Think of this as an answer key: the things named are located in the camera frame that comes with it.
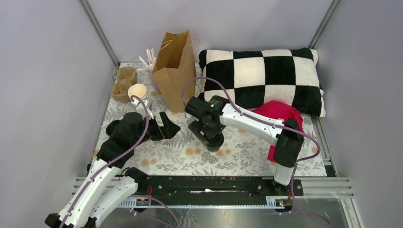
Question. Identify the brown cardboard cup carrier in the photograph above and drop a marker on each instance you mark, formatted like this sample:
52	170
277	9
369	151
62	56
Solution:
126	77

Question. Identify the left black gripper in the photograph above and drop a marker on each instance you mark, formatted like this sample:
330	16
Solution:
167	131

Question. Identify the brown paper bag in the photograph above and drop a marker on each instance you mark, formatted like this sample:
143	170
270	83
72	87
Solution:
174	67

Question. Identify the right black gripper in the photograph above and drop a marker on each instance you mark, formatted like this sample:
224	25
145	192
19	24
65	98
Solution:
196	128

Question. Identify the floral patterned table mat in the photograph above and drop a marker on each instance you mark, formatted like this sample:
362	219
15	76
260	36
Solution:
242	153

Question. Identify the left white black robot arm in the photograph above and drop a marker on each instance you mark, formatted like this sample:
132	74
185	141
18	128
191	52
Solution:
89	207

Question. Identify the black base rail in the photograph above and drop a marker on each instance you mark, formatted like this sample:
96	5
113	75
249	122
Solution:
216	190

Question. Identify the stack of paper cups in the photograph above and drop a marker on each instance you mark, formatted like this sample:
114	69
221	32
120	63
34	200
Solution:
138	92

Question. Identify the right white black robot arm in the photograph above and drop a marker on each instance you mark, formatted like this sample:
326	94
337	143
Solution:
212	117

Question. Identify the red cloth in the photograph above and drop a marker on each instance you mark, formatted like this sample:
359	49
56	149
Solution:
278	110

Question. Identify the black white checkered pillow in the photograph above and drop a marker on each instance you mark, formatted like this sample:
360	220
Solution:
253	78

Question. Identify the white straws bundle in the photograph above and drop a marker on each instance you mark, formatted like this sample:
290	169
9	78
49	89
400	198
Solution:
151	60

